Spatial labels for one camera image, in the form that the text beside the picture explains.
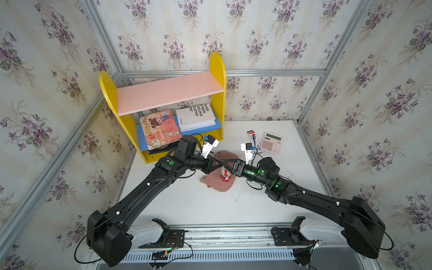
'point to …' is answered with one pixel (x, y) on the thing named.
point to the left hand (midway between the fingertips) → (225, 167)
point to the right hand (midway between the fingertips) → (224, 163)
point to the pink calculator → (271, 142)
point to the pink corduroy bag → (213, 179)
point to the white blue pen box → (254, 141)
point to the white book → (196, 117)
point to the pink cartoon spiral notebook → (160, 129)
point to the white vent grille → (212, 255)
